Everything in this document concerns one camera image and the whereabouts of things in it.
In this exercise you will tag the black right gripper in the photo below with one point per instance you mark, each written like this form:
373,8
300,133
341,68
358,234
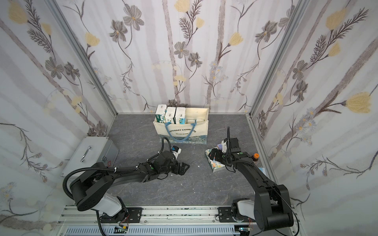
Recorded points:
217,155

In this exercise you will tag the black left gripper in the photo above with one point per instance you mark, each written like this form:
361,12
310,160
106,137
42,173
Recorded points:
177,167

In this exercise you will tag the cartoon elephant tissue pack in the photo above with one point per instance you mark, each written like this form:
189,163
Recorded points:
215,165

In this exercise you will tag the cream canvas tote bag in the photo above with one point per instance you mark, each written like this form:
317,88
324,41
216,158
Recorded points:
186,133

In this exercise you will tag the green white tissue pack front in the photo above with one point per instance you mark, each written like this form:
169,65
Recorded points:
180,115

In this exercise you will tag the green white tissue pack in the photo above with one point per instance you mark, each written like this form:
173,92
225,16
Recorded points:
180,115
160,113

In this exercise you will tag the green white tissue pack back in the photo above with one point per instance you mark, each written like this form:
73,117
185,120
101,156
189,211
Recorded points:
160,113

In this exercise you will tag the light blue purple-logo tissue pack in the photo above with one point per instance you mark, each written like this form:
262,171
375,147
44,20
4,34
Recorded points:
195,121

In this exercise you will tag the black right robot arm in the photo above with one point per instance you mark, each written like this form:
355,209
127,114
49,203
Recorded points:
271,208

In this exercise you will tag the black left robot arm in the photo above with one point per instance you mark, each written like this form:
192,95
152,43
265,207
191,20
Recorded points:
88,186

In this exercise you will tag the brown bottle orange cap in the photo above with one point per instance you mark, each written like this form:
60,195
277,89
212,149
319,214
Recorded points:
255,157

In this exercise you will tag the blue face mask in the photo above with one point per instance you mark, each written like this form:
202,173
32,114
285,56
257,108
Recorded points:
262,170

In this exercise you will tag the silver metal case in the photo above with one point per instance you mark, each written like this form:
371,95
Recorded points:
92,150

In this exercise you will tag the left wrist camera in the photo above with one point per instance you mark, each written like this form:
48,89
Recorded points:
175,151

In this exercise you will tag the aluminium frame rail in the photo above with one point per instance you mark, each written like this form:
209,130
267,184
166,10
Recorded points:
164,221

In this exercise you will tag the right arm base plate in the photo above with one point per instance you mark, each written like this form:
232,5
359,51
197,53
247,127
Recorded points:
226,215

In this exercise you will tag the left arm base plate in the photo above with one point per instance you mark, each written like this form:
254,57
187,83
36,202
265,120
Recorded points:
127,215

